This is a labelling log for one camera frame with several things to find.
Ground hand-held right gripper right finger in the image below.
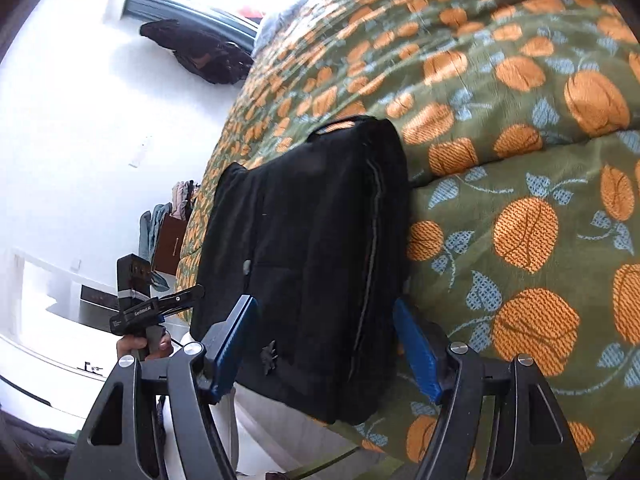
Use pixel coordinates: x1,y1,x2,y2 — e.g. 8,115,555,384
392,297,588,480

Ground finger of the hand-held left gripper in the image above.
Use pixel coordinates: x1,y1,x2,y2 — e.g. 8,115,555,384
156,284,206,319

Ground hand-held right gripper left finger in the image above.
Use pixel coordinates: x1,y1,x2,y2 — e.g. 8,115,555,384
65,294,261,480

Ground black pants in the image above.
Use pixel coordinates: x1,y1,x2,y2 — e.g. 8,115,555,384
189,115,412,426

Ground person's left hand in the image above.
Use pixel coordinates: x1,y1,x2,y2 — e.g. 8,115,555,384
116,334,173,364

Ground black appliance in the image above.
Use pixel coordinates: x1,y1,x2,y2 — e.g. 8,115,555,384
80,284,121,333

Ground brown wooden cabinet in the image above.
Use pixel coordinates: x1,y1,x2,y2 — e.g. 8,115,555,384
152,215,188,277

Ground teal cloth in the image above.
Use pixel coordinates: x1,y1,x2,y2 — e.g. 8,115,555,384
137,204,173,291

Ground pile of folded clothes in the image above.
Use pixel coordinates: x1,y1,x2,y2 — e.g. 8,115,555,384
170,179,202,221

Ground white mattress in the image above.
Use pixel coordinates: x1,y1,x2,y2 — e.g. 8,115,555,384
210,380,361,476

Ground dark hanging clothing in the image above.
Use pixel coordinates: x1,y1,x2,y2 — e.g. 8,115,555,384
139,19,256,86

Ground green orange printed blanket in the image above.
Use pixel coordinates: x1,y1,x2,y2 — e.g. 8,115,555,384
177,0,640,480

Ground blue-grey window frame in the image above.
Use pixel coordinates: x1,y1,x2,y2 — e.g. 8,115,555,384
122,0,266,51

